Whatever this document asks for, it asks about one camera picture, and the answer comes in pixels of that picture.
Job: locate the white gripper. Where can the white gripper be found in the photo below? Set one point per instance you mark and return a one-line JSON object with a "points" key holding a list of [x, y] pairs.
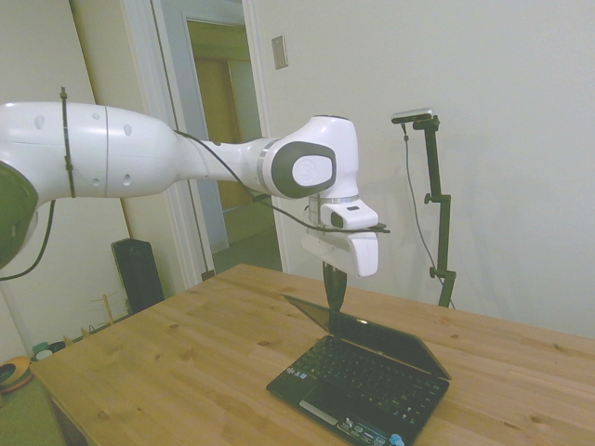
{"points": [[358, 253]]}

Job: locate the black netbook laptop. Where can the black netbook laptop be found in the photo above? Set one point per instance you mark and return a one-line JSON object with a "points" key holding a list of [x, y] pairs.
{"points": [[372, 371]]}

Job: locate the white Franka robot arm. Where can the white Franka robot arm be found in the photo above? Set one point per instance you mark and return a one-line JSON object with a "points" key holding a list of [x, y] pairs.
{"points": [[139, 153]]}

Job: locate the brown wooden door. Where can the brown wooden door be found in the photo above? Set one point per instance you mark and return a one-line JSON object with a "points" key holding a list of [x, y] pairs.
{"points": [[218, 139]]}

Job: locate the black speaker box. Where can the black speaker box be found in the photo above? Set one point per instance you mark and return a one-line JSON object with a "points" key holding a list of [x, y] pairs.
{"points": [[138, 274]]}

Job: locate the small wooden rack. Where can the small wooden rack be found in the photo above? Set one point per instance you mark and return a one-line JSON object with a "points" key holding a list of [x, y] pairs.
{"points": [[109, 309]]}

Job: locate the green lidded jar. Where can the green lidded jar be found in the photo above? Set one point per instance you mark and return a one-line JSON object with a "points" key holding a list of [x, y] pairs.
{"points": [[42, 350]]}

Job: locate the orange and green bowl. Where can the orange and green bowl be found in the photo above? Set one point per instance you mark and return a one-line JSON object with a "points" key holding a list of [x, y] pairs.
{"points": [[13, 374]]}

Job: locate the black wrist camera mount plate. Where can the black wrist camera mount plate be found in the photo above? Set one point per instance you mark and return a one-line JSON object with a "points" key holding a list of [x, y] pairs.
{"points": [[372, 229]]}

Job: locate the black camera stand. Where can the black camera stand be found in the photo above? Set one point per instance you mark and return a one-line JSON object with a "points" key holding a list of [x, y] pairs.
{"points": [[439, 209]]}

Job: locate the grey exterior camera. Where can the grey exterior camera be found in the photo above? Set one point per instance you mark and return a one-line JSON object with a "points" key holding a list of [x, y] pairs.
{"points": [[413, 115]]}

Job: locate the metal wall switch plate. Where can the metal wall switch plate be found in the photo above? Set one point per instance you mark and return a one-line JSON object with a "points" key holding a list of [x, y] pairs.
{"points": [[279, 52]]}

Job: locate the white door frame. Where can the white door frame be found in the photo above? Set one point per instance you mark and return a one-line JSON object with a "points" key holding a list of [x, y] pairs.
{"points": [[162, 69]]}

